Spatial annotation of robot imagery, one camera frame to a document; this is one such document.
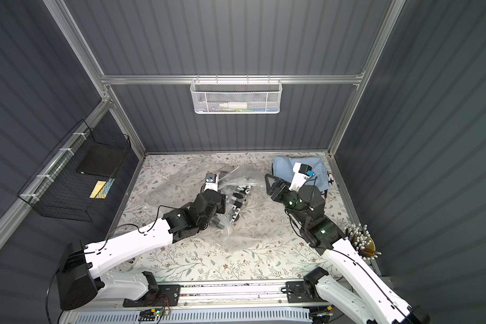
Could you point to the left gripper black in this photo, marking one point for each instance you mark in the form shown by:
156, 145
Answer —
230, 203

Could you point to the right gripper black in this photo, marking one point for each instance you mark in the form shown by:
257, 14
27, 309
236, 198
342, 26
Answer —
279, 189

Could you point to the light blue shirt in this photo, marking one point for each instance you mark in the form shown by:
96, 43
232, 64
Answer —
282, 168

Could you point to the black white checked shirt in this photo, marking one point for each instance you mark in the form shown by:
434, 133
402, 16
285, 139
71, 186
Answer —
236, 198

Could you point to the clear plastic vacuum bag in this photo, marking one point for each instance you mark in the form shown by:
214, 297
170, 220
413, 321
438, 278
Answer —
260, 220

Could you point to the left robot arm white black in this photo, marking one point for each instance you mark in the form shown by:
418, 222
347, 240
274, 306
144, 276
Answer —
84, 270

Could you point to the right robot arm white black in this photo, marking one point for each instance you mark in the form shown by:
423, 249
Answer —
368, 299

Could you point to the white bottle in basket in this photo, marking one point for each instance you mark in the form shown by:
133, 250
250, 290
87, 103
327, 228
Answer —
234, 106

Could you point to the yellow notepad in basket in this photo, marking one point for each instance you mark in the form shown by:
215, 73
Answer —
100, 190

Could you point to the black box in basket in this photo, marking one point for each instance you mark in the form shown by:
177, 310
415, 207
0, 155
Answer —
101, 160

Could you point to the white vented panel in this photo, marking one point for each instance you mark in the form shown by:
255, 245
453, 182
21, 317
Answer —
234, 315

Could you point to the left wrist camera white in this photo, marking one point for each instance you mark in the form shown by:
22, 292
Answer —
211, 182

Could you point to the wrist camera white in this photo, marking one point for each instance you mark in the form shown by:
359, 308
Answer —
302, 173
211, 182

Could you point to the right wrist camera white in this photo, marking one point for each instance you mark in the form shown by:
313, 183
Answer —
302, 173

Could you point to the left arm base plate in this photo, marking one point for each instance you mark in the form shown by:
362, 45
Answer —
166, 295

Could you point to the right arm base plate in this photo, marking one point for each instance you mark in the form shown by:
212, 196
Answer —
296, 293

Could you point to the aluminium front rail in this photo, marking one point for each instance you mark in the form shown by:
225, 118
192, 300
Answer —
231, 289

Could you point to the white wire mesh basket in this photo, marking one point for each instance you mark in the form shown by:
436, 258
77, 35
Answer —
262, 98

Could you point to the black wire basket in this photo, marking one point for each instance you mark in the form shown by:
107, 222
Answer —
58, 191

